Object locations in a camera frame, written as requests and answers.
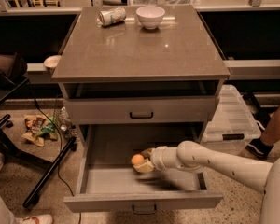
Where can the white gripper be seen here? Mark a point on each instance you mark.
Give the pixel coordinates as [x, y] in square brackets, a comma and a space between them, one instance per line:
[158, 158]

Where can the snack bags on floor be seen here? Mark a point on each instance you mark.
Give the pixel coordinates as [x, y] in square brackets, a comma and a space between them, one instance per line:
[38, 128]

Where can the clear plastic storage bin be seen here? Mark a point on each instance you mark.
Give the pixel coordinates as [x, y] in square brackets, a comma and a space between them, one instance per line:
[233, 126]

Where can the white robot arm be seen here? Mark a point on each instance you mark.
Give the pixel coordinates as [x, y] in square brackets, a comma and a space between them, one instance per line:
[189, 156]

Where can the orange fruit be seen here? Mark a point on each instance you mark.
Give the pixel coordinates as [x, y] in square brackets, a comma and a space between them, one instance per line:
[137, 159]

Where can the white sneaker bottom left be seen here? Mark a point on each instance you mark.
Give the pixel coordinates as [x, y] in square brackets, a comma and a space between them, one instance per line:
[41, 219]

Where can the small round dish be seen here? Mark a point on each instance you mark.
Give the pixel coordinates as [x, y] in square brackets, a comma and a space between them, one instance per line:
[52, 61]

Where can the person leg with shoe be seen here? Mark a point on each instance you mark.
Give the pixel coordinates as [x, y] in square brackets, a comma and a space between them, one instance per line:
[262, 146]

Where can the grey drawer cabinet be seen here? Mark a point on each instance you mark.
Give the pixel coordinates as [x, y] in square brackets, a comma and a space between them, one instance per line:
[125, 61]

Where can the closed grey upper drawer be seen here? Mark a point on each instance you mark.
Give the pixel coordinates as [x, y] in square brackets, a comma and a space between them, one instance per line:
[145, 110]

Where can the plastic bottle on floor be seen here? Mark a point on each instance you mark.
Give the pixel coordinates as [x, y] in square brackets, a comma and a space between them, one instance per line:
[64, 123]

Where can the black stand legs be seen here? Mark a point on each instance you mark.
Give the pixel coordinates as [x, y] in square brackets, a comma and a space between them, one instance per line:
[12, 151]

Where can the tipped drink can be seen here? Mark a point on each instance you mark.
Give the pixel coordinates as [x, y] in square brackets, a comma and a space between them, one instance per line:
[112, 16]

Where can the open grey lower drawer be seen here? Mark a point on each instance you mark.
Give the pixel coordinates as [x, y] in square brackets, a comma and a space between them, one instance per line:
[108, 182]

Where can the white ceramic bowl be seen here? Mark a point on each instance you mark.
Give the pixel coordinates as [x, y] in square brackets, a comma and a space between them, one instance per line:
[150, 17]

